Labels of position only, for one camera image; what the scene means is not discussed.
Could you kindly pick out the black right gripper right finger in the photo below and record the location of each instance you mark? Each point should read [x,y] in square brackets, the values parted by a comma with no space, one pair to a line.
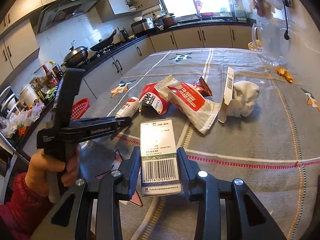
[246,217]

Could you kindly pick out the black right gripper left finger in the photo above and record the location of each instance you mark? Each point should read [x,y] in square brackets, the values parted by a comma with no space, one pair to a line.
[72,216]

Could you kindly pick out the white barcode carton box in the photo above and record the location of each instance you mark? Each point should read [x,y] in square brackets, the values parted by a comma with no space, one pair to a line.
[159,166]

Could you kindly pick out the red sleeve forearm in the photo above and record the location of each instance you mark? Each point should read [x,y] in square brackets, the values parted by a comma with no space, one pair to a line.
[21,216]

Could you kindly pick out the person's left hand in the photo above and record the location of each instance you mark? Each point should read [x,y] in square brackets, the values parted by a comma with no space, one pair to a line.
[40,163]

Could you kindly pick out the red plastic mesh basket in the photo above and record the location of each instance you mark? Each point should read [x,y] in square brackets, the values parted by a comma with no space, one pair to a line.
[79,108]

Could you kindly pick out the green cloth rag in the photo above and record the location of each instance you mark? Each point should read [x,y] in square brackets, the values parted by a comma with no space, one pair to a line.
[51,93]

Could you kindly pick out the crumpled clear plastic bags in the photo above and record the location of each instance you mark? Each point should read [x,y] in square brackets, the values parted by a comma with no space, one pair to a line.
[17,125]

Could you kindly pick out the white electric kettle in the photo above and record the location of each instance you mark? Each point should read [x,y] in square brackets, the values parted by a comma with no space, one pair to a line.
[28,95]

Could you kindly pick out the white dish rack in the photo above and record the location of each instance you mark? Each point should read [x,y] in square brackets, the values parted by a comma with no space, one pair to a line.
[10,103]

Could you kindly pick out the red label sauce bottle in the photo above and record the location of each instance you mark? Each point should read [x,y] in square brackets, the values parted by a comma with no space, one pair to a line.
[52,81]

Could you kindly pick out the dark soy sauce bottle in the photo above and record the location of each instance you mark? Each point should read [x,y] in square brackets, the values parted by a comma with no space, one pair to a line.
[56,70]

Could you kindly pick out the white small bottle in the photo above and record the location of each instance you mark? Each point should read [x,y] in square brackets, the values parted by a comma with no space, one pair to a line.
[129,108]

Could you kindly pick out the white red plastic bag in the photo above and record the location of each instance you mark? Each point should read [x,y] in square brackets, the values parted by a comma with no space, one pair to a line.
[200,111]

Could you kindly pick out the grey patterned tablecloth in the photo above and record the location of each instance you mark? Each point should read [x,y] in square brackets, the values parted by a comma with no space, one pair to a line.
[275,150]

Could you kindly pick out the steel wok with lid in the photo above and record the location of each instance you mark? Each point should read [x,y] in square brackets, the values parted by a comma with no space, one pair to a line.
[76,56]

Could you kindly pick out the red white snack bag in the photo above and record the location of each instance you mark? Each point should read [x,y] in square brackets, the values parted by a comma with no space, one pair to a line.
[150,97]

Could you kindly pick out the brown foil snack wrapper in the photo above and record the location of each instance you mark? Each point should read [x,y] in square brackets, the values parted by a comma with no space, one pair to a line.
[202,87]

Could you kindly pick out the black frying pan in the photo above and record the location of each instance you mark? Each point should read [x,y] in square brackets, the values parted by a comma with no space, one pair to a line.
[104,43]

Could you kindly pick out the crumpled white tissue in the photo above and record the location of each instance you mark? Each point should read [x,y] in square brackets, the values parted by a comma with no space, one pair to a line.
[245,95]

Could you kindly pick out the range hood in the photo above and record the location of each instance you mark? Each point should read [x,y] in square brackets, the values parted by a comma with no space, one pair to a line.
[62,10]

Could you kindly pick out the orange peel scrap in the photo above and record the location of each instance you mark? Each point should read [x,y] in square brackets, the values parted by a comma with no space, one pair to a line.
[284,73]

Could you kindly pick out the silver rice cooker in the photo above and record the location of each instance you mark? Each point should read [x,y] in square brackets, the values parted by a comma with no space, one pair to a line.
[143,26]

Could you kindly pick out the yellow plastic bag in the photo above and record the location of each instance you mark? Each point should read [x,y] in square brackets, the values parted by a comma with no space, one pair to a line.
[255,46]

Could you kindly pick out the clear glass pitcher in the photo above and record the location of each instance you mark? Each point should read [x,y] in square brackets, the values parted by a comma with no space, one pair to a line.
[275,42]

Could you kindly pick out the dark cooking pot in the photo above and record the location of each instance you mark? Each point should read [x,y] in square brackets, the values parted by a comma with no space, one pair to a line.
[169,20]

